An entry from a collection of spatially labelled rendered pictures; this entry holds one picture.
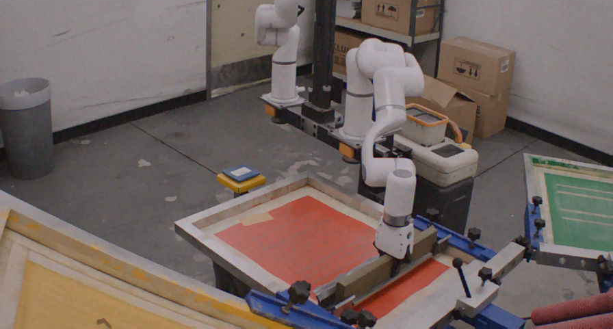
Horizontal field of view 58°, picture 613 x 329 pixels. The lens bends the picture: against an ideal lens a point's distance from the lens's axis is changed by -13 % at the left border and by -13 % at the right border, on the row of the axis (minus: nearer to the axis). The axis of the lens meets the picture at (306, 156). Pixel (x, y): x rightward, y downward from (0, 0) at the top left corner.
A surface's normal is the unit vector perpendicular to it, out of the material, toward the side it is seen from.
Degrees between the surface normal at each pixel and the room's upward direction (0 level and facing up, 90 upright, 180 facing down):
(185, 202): 0
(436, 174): 90
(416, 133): 92
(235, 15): 90
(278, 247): 0
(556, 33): 90
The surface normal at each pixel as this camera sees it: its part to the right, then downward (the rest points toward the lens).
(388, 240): -0.73, 0.29
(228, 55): 0.70, 0.33
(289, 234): 0.04, -0.91
